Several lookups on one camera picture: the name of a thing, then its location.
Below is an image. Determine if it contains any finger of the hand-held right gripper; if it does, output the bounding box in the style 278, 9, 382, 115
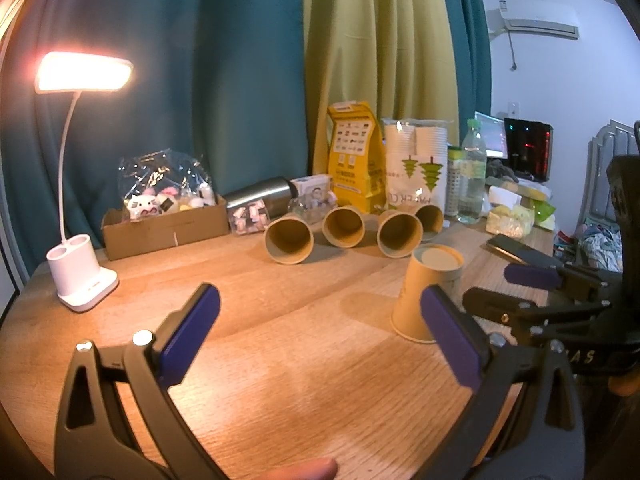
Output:
487, 234, 623, 307
462, 285, 613, 345

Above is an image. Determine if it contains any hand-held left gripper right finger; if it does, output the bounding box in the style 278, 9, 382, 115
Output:
419, 284, 586, 480

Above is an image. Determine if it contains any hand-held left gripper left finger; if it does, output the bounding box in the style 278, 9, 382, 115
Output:
55, 282, 221, 480

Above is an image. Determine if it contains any brown paper cup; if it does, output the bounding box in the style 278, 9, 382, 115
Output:
391, 243, 463, 344
264, 212, 314, 265
376, 210, 424, 259
415, 204, 446, 241
321, 205, 366, 249

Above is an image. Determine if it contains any person's left hand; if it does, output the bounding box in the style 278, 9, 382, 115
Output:
262, 457, 339, 480

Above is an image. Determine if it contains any pile of clothes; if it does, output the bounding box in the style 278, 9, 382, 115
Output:
552, 225, 623, 273

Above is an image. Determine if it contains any green packet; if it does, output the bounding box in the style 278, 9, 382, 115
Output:
530, 197, 557, 231

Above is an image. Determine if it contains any grey chair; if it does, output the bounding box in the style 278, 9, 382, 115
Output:
575, 119, 640, 241

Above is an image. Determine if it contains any cardboard box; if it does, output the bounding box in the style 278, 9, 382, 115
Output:
101, 195, 231, 262

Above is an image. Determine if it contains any clear plastic water bottle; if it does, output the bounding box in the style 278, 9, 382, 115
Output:
456, 119, 488, 225

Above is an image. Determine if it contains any white container with green lid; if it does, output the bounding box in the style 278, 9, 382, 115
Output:
445, 145, 463, 217

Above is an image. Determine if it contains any white desk lamp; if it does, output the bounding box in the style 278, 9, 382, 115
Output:
34, 51, 135, 312

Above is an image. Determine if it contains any small jar of candies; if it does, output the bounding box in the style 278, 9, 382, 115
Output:
227, 199, 271, 235

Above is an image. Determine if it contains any black computer case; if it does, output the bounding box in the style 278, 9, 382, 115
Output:
504, 117, 553, 182

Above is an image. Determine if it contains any clear bag of plush toys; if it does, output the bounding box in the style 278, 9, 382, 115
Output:
117, 149, 217, 221

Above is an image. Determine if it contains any computer monitor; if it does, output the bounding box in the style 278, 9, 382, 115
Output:
474, 111, 508, 160

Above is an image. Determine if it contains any wrapped pack of paper cups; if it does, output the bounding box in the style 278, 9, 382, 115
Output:
382, 117, 448, 213

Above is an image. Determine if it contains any stainless steel thermos bottle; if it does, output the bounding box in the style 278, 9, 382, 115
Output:
222, 176, 299, 221

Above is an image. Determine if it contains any small clear labelled packet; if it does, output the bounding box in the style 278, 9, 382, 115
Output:
289, 174, 337, 223

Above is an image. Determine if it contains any yellow paper bag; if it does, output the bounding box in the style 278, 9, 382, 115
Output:
327, 101, 388, 213

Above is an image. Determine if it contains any white air conditioner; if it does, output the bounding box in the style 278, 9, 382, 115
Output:
487, 7, 581, 41

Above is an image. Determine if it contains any teal curtain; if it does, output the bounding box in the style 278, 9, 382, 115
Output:
435, 0, 493, 153
0, 0, 311, 291

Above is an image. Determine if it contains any yellow curtain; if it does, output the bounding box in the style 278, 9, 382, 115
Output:
301, 0, 461, 176

